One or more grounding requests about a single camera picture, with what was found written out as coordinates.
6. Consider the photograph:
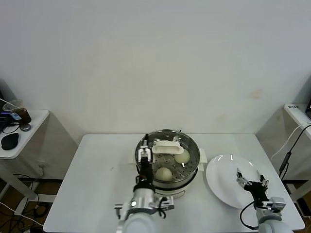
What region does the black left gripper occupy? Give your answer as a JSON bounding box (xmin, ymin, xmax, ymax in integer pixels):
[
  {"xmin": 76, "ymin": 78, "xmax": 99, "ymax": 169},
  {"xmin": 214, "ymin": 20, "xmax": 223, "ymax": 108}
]
[{"xmin": 137, "ymin": 133, "xmax": 155, "ymax": 185}]

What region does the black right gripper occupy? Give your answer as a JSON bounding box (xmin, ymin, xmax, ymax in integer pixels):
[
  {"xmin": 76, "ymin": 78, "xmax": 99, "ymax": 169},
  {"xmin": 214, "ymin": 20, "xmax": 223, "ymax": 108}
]
[{"xmin": 236, "ymin": 167, "xmax": 271, "ymax": 204}]

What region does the glass lid with cream handle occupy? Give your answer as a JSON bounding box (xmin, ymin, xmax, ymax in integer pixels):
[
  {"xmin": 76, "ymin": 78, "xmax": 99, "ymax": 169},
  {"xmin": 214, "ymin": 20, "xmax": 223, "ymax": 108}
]
[{"xmin": 135, "ymin": 130, "xmax": 200, "ymax": 182}]

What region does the white steamed baozi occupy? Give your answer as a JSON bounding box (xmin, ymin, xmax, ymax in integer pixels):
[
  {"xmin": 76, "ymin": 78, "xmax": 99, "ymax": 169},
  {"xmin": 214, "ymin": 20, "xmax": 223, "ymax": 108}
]
[
  {"xmin": 155, "ymin": 166, "xmax": 173, "ymax": 182},
  {"xmin": 174, "ymin": 150, "xmax": 191, "ymax": 164}
]

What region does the stainless steel steamer basket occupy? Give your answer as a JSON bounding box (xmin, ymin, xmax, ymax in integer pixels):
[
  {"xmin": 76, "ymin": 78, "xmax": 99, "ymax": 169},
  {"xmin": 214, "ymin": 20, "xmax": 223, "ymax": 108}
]
[{"xmin": 134, "ymin": 130, "xmax": 200, "ymax": 189}]

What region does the white round plate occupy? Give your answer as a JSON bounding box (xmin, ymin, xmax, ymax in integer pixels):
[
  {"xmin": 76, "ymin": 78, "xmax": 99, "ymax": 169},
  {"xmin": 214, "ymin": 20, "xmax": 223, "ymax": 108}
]
[{"xmin": 206, "ymin": 153, "xmax": 269, "ymax": 210}]

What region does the cream electric cooker base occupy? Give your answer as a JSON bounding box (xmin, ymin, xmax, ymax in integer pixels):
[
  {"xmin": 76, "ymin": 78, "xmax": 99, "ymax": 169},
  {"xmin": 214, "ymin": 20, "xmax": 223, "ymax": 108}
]
[{"xmin": 127, "ymin": 149, "xmax": 207, "ymax": 201}]

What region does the white side table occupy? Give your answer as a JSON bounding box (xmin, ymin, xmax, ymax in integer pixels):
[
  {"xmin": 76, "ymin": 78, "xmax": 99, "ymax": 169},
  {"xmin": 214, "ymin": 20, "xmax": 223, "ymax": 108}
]
[
  {"xmin": 256, "ymin": 103, "xmax": 311, "ymax": 203},
  {"xmin": 0, "ymin": 109, "xmax": 49, "ymax": 202}
]

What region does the plastic cup of iced coffee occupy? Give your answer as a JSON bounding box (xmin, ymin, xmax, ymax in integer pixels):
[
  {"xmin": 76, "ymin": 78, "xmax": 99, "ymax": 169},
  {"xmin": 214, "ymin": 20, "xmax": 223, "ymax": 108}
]
[{"xmin": 2, "ymin": 99, "xmax": 32, "ymax": 124}]

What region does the black computer mouse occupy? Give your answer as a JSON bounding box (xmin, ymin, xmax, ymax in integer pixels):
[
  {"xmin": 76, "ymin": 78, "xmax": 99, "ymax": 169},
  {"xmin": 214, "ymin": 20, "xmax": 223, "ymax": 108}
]
[{"xmin": 0, "ymin": 133, "xmax": 19, "ymax": 150}]

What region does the dark device with purple light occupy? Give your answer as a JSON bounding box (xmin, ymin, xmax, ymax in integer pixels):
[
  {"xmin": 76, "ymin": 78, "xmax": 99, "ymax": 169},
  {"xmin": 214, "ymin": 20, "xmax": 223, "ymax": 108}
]
[{"xmin": 0, "ymin": 112, "xmax": 12, "ymax": 127}]

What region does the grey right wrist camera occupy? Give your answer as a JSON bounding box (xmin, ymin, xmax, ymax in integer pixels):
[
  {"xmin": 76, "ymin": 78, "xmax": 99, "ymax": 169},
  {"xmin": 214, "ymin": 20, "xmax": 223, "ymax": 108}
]
[{"xmin": 261, "ymin": 196, "xmax": 287, "ymax": 214}]

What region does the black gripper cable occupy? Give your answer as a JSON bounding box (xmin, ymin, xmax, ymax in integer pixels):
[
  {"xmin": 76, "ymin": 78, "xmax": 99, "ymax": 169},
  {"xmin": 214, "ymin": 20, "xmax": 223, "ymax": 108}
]
[
  {"xmin": 240, "ymin": 200, "xmax": 259, "ymax": 229},
  {"xmin": 154, "ymin": 197, "xmax": 169, "ymax": 218}
]

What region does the black cable with adapter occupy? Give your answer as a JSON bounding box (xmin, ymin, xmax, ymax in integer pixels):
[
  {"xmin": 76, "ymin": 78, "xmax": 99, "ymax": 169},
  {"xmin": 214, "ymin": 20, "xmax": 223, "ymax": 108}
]
[{"xmin": 278, "ymin": 124, "xmax": 311, "ymax": 180}]

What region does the white hanging cable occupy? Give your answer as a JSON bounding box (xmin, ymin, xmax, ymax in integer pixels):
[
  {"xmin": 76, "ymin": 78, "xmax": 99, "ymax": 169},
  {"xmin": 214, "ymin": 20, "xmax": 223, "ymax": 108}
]
[{"xmin": 270, "ymin": 122, "xmax": 311, "ymax": 161}]

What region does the black floor cable bundle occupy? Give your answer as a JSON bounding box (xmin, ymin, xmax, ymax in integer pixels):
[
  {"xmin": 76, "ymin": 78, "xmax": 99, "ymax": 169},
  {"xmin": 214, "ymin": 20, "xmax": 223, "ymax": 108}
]
[{"xmin": 0, "ymin": 201, "xmax": 48, "ymax": 233}]

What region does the black desk cable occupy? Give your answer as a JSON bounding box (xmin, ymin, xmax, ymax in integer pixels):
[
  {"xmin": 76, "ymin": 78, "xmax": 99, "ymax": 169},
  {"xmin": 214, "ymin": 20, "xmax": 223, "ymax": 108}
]
[{"xmin": 1, "ymin": 122, "xmax": 20, "ymax": 135}]

